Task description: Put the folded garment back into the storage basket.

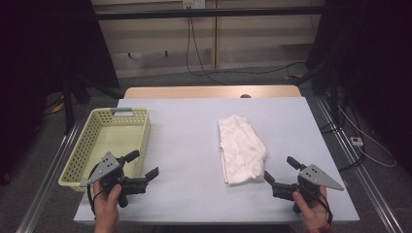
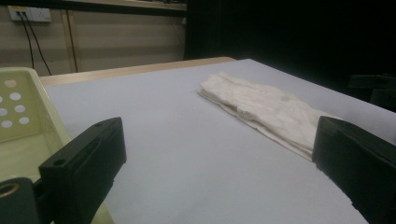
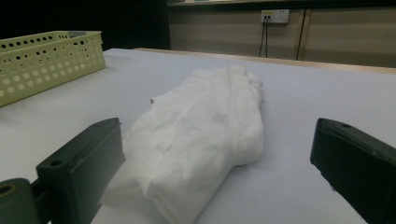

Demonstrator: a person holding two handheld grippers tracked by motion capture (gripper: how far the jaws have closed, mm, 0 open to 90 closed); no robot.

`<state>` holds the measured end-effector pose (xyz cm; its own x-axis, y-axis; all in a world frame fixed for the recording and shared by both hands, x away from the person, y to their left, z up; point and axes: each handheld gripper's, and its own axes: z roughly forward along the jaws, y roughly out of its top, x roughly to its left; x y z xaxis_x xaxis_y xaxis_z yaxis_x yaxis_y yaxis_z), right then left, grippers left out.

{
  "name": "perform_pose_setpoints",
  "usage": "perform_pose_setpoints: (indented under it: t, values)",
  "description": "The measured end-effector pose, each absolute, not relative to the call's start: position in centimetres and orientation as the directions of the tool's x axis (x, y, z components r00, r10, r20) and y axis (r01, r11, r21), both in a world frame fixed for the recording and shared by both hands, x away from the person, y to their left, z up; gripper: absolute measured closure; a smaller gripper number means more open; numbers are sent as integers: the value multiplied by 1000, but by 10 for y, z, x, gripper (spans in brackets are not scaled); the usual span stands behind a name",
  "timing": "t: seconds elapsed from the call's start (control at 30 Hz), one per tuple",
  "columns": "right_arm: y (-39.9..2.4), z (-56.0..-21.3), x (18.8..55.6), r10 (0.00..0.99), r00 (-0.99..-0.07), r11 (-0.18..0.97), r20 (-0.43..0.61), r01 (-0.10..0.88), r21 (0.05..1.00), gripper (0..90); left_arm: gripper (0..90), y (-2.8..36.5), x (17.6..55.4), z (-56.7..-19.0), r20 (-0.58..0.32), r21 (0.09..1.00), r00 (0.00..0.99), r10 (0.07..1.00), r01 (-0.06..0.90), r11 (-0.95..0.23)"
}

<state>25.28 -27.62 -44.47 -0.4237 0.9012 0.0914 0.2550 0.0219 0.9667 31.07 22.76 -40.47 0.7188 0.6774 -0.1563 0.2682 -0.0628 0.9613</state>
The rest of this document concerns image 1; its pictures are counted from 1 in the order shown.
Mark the pale blue table cover board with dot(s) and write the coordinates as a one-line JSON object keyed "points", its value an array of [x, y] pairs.
{"points": [[188, 161]]}

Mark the black metal stand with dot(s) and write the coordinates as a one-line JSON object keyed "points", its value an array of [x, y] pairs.
{"points": [[68, 103], [333, 97]]}

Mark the silver metal floor rail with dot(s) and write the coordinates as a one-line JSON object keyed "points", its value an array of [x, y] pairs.
{"points": [[48, 181], [362, 174]]}

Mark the white power strip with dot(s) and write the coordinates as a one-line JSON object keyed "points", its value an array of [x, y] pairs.
{"points": [[357, 141]]}

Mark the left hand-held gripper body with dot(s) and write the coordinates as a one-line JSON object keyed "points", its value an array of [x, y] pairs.
{"points": [[108, 168]]}

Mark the white towel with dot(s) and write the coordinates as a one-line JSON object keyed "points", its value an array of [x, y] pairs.
{"points": [[241, 149]]}

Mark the pale yellow plastic basket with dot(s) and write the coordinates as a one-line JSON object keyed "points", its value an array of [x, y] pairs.
{"points": [[110, 137]]}

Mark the black curtain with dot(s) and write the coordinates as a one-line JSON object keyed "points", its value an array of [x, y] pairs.
{"points": [[372, 64], [39, 64]]}

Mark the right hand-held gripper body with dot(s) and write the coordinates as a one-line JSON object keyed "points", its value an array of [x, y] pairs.
{"points": [[312, 178]]}

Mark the wooden table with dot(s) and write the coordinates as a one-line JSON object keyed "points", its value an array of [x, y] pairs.
{"points": [[194, 92]]}

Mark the white wall outlet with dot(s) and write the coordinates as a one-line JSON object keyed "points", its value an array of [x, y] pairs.
{"points": [[193, 4]]}

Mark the black horizontal metal bar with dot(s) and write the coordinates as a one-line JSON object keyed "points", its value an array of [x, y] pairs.
{"points": [[210, 13]]}

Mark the person's right hand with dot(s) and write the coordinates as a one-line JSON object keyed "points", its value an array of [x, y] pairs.
{"points": [[314, 213]]}

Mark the person's left hand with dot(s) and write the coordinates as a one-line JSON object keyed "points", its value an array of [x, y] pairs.
{"points": [[106, 208]]}

